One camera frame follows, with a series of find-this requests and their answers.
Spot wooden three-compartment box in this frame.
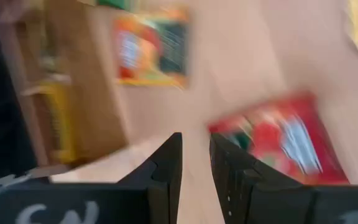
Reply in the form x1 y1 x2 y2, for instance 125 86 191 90
0 0 131 177

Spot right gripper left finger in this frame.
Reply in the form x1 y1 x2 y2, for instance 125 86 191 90
116 131 183 224

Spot orange tea bag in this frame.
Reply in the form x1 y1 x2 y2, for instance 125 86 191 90
112 6 190 90

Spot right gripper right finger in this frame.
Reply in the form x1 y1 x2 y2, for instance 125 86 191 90
209 133 318 224

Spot red tea bag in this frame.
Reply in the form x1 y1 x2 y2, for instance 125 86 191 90
208 90 351 187

